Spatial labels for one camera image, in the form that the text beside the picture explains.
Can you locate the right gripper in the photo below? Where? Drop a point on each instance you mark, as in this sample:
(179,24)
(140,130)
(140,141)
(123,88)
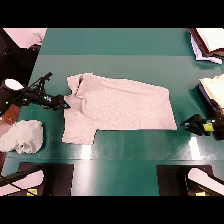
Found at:
(203,126)

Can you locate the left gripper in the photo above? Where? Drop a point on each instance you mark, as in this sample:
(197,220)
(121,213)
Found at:
(59,102)

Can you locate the pink T-shirt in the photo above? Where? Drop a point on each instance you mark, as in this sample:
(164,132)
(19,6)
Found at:
(123,105)

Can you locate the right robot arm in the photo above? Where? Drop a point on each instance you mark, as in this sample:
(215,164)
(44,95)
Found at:
(202,178)

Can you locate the folded cream garment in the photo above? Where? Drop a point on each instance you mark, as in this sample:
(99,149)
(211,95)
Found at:
(215,88)

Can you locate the folded lavender garment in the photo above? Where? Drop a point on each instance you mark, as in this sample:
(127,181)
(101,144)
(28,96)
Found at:
(204,56)

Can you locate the folded dark red garment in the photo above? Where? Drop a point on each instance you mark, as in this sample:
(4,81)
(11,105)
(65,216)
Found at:
(197,40)

